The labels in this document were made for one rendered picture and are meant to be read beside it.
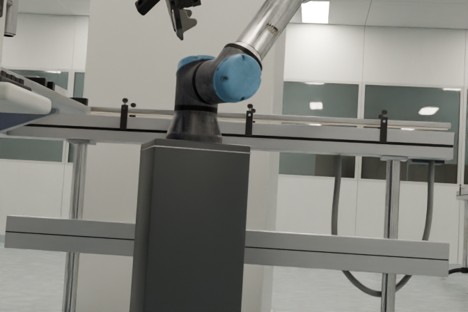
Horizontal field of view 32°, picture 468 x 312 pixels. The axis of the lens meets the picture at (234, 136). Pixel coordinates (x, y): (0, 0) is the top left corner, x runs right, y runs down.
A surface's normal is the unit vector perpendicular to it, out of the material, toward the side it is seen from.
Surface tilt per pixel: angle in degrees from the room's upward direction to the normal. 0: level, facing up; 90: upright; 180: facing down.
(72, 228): 90
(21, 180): 90
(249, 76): 96
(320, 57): 90
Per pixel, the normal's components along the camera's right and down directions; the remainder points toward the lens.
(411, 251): -0.10, -0.09
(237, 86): 0.54, 0.05
